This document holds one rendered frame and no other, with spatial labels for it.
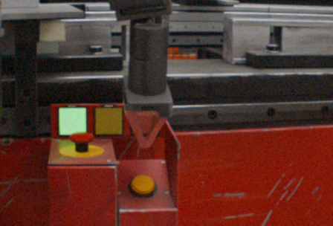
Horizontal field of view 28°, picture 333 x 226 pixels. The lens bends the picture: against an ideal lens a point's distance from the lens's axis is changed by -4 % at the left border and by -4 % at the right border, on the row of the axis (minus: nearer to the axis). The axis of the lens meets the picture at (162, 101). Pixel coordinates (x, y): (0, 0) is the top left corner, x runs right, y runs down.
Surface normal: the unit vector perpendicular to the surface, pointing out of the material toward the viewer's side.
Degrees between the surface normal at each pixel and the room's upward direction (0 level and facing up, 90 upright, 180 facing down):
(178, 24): 90
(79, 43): 90
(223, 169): 90
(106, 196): 90
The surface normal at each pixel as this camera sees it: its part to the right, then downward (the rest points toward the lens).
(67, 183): 0.11, 0.18
